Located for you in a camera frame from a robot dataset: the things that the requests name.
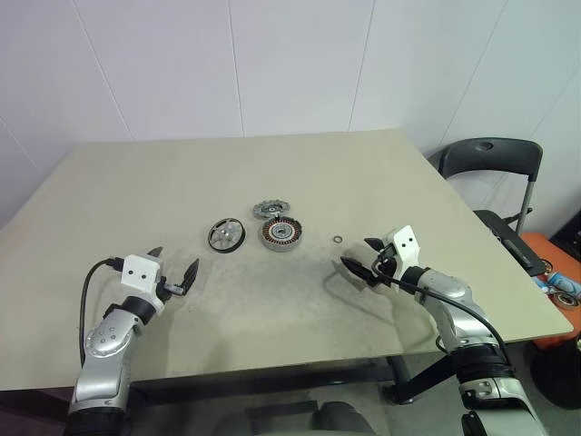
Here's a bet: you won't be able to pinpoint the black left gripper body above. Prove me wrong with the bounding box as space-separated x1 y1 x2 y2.
155 274 188 302

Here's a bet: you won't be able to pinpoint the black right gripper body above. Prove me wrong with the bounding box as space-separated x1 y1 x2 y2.
369 244 401 288

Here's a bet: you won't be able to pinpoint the black round rotor disc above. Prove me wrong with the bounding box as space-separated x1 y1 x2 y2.
207 217 249 253

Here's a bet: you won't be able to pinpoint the grey motor stator copper windings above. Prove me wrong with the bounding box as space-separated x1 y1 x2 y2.
260 217 303 252

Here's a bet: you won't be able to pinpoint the grey metal end cap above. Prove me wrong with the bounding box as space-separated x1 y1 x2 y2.
251 199 291 221

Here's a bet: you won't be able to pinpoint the black remote-shaped device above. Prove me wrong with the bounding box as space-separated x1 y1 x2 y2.
501 235 542 270

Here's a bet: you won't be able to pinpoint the dark grey rounded shape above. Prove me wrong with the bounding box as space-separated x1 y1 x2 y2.
311 401 379 436

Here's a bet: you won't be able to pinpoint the black office chair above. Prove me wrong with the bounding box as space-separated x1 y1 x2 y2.
425 137 546 277

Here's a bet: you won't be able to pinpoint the blue white small bottle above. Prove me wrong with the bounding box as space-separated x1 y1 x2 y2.
544 271 580 294

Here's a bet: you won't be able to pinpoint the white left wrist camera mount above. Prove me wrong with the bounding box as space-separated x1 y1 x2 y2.
120 253 165 315

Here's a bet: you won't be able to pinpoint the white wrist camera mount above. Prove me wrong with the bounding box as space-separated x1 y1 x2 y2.
385 224 420 283
120 253 165 315

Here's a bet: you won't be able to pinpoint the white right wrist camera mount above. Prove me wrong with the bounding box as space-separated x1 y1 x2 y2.
385 224 420 283

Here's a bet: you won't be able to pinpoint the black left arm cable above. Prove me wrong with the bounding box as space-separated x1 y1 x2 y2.
79 256 126 367

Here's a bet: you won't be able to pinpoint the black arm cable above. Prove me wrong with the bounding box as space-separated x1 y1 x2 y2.
371 247 507 360
79 256 126 367

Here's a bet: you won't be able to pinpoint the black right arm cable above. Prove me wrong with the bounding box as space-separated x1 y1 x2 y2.
371 247 507 360

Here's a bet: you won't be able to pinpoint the black table frame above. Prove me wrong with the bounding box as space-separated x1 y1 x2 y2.
129 352 459 406

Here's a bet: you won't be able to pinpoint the metal bearing ring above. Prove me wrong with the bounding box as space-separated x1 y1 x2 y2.
550 292 581 312

